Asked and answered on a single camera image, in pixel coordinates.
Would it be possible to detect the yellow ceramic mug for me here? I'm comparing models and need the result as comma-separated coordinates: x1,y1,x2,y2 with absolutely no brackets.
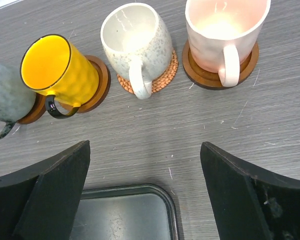
19,34,99,119

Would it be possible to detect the grey ceramic mug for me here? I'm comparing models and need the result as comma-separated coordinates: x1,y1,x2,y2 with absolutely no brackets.
0,64,36,139

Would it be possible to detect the cream ceramic mug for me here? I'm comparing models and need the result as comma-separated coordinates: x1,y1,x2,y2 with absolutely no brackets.
100,2,173,100

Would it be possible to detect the brown wooden saucer coaster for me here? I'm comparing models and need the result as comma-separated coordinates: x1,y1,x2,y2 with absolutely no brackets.
58,54,112,114
182,40,259,90
17,93,46,125

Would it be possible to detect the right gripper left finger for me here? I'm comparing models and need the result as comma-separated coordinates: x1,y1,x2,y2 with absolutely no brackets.
0,140,91,240

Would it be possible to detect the pink ceramic mug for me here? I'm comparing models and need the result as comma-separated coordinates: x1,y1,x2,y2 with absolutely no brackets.
185,0,271,87

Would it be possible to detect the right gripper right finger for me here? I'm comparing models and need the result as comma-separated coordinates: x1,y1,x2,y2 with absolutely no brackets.
200,141,300,240

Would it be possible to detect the woven rattan coaster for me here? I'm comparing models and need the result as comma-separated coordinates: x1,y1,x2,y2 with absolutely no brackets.
117,49,179,94

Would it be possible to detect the black serving tray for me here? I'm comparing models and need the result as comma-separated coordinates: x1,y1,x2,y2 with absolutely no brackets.
69,183,180,240

